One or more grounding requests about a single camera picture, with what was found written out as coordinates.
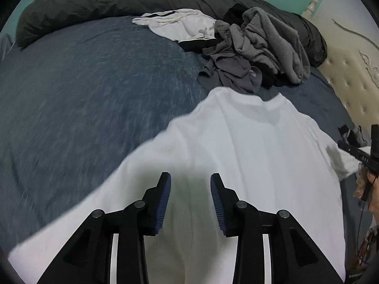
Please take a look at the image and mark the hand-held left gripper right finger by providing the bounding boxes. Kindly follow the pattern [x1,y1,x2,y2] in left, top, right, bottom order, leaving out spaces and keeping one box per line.
[210,173,345,284]

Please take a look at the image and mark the dark grey rolled duvet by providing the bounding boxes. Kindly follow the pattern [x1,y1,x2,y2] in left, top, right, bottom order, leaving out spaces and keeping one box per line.
[15,0,328,68]

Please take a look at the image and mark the cream tufted headboard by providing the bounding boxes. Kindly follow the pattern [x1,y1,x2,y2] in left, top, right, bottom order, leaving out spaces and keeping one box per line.
[300,0,379,142]

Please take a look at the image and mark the white black-trimmed shorts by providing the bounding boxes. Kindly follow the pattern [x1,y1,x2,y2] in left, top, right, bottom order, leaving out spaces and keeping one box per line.
[132,8,218,51]

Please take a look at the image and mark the pile of grey clothes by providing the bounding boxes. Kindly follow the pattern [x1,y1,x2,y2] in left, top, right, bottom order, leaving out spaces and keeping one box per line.
[229,7,311,85]

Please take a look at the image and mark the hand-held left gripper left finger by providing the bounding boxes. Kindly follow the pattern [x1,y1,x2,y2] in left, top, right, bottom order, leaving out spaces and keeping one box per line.
[37,172,172,284]

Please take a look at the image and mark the dark grey t-shirt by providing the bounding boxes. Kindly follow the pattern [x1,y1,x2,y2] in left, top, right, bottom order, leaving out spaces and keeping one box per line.
[197,21,262,95]

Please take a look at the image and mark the white t-shirt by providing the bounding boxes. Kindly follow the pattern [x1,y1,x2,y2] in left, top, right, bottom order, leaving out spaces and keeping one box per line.
[8,87,360,284]

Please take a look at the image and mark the person's right hand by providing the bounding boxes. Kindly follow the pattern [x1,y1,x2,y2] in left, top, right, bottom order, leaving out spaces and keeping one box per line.
[355,172,379,213]

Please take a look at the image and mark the blue-grey bed sheet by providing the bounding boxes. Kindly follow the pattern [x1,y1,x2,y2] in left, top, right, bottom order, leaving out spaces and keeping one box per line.
[0,15,360,284]

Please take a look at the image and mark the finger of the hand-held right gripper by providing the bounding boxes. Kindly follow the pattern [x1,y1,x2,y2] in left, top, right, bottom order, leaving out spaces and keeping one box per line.
[338,141,362,159]

